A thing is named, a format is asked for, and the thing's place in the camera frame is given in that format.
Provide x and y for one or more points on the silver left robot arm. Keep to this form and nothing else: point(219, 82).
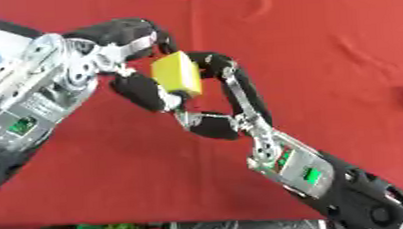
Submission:
point(32, 103)

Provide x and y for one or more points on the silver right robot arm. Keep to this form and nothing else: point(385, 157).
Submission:
point(356, 190)

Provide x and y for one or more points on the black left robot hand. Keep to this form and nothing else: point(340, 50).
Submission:
point(130, 32)

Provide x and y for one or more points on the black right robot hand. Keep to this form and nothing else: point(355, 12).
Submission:
point(214, 127)

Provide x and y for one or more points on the yellow rectangular block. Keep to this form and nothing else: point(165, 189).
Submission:
point(176, 73)

